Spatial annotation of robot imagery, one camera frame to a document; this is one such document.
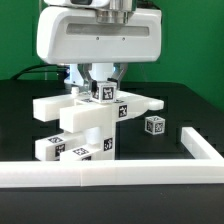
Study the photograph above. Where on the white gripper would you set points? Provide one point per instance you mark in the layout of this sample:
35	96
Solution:
74	36

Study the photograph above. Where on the white tagged cube nut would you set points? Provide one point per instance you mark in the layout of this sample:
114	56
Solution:
103	91
154	125

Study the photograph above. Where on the white chair back part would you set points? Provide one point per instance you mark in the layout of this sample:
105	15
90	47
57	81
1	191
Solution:
127	106

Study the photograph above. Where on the white chair seat part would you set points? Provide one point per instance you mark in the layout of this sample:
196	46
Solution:
100	140

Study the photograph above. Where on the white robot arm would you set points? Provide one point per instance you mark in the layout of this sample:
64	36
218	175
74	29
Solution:
109	12

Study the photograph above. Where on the white U-shaped obstacle frame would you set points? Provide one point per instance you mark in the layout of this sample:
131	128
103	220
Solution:
205	166

